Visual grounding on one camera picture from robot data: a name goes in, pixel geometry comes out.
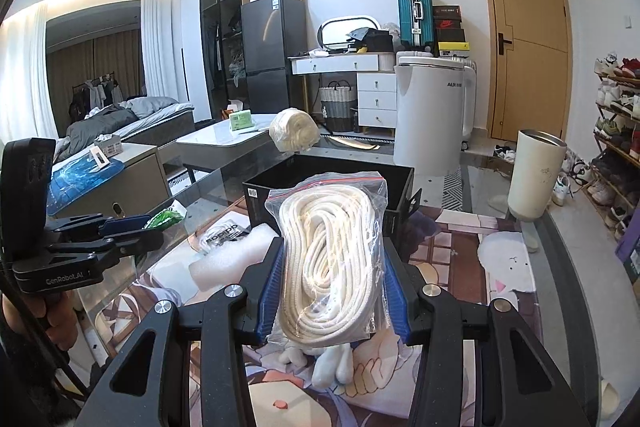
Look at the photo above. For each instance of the green plastic packet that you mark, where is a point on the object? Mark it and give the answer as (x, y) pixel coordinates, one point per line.
(165, 219)

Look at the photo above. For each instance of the wooden door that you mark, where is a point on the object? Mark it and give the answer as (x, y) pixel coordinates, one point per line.
(531, 54)

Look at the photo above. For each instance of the shoe rack with shoes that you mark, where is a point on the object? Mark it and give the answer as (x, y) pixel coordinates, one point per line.
(615, 185)

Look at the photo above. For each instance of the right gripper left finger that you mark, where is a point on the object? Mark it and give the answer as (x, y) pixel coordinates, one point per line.
(147, 383)

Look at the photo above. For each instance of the white cylindrical appliance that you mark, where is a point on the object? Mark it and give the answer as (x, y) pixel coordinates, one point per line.
(435, 111)

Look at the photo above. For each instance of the white vanity desk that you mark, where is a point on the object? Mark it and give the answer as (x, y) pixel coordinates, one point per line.
(371, 73)

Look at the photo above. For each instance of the adidas bag white laces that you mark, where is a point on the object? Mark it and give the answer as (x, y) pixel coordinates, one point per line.
(228, 228)

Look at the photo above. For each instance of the teal suitcase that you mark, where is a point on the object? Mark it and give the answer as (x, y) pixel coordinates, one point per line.
(416, 24)

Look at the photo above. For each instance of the beige side cabinet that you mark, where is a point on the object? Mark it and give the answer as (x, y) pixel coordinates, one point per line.
(130, 183)

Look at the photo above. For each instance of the oval vanity mirror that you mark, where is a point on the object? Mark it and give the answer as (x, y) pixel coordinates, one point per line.
(339, 34)

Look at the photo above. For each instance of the black cardboard box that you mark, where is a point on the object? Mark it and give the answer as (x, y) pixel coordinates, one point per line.
(297, 168)

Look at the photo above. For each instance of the white foam wrap roll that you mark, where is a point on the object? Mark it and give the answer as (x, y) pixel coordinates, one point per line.
(235, 256)

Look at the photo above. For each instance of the woven basket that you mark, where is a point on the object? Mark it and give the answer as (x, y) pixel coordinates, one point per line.
(338, 102)

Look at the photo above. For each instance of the cream tumbler cup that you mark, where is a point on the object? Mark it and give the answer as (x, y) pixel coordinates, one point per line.
(538, 160)

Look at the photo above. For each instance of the grey bed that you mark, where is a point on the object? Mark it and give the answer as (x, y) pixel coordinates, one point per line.
(149, 120)

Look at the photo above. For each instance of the white coffee table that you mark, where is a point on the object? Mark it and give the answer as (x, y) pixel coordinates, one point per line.
(216, 145)

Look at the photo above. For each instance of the green tissue box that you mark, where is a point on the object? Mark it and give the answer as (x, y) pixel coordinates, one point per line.
(241, 120)

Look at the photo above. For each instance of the person left hand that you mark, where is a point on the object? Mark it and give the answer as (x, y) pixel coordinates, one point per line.
(23, 351)

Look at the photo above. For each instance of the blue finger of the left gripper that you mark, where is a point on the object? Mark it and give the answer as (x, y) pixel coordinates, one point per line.
(113, 227)

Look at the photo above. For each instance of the stacked shoe boxes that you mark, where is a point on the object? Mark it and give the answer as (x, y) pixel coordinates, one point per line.
(450, 35)

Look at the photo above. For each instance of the black refrigerator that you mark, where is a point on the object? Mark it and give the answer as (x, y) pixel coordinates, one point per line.
(273, 31)

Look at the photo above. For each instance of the dark glass wardrobe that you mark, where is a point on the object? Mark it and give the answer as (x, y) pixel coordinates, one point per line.
(223, 53)

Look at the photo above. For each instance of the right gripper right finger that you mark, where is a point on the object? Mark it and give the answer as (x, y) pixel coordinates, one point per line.
(517, 383)

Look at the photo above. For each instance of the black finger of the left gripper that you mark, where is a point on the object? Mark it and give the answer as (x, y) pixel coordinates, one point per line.
(131, 244)

